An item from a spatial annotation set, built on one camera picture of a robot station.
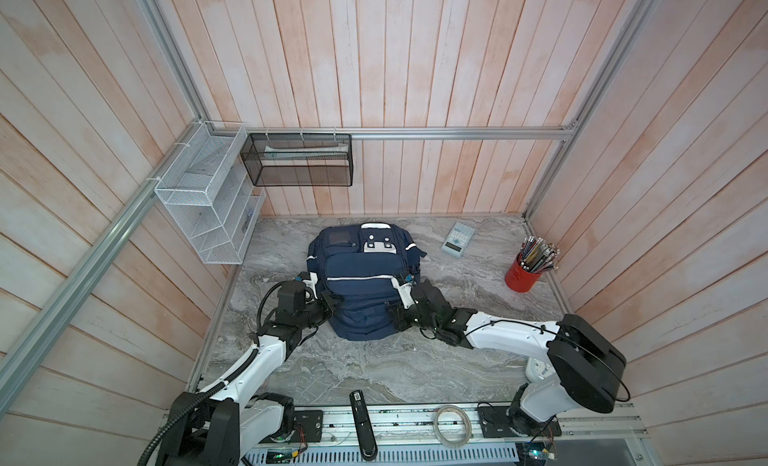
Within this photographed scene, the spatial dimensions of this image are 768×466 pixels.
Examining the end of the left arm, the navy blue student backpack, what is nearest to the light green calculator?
the navy blue student backpack

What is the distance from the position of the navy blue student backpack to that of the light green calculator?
0.10 meters

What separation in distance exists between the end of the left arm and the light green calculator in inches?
21.7

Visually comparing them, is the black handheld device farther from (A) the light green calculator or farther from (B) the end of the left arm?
(A) the light green calculator

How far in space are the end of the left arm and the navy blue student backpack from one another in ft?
0.16

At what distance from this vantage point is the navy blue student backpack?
848 millimetres

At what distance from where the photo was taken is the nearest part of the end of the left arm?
625 mm

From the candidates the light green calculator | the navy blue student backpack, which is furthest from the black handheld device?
the light green calculator

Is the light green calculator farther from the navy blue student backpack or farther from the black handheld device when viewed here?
the black handheld device

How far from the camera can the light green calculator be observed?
112 centimetres
